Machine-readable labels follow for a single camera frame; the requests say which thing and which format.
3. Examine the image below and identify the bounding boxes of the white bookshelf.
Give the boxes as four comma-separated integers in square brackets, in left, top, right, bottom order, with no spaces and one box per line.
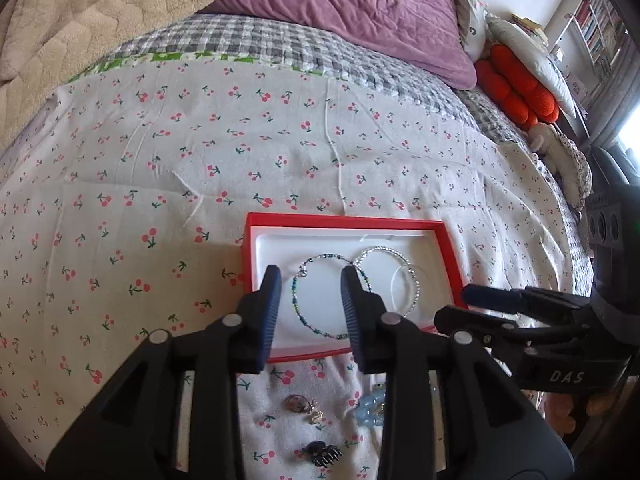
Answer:
[547,0,632,111]

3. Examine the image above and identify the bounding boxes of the cherry print bed sheet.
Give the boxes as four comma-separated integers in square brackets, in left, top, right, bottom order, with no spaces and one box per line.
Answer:
[0,52,593,480]

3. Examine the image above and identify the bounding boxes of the purple duvet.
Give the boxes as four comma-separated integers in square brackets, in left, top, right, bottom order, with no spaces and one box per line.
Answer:
[197,0,478,91]

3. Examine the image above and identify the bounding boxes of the orange knot cushion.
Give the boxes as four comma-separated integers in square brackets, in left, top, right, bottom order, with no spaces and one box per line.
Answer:
[474,44,559,129]

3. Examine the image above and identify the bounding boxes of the beige fleece blanket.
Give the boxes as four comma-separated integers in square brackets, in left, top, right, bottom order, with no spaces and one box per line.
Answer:
[0,0,288,156]

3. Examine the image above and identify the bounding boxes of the person's right hand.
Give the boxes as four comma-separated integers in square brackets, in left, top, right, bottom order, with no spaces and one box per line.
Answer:
[544,391,618,437]

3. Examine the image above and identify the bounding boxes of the light blue bead bracelet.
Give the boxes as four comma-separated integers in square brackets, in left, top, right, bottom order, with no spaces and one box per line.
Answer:
[349,383,387,427]

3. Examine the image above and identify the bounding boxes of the white plush toy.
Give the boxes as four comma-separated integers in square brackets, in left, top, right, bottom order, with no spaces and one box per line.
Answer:
[528,124,568,173]

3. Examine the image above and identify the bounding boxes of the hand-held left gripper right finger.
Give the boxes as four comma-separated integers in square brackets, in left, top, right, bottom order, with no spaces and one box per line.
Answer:
[340,266,576,480]

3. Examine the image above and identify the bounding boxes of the dark blue hair claw clip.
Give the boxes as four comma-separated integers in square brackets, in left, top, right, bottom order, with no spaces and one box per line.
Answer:
[299,440,344,469]

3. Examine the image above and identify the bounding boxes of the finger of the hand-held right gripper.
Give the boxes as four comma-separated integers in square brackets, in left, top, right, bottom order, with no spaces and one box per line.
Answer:
[461,283,597,328]
[433,305,538,356]

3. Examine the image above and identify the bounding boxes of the silver beaded bracelet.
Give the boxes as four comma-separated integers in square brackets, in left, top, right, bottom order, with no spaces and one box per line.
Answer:
[353,245,420,317]

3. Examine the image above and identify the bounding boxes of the white pillow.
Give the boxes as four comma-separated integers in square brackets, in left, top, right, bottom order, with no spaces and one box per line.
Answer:
[486,15,587,121]
[452,0,490,62]

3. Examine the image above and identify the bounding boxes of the blue green beaded bracelet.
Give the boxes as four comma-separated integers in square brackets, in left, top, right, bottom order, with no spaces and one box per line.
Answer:
[291,253,359,340]

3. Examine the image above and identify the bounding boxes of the red jewelry box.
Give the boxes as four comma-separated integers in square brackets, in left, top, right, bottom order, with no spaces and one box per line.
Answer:
[242,212,470,364]

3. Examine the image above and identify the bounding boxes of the stack of books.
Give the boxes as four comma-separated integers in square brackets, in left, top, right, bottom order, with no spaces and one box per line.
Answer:
[510,12,548,45]

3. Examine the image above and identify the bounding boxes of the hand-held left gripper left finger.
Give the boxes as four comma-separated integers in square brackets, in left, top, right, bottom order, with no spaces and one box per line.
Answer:
[47,265,283,480]

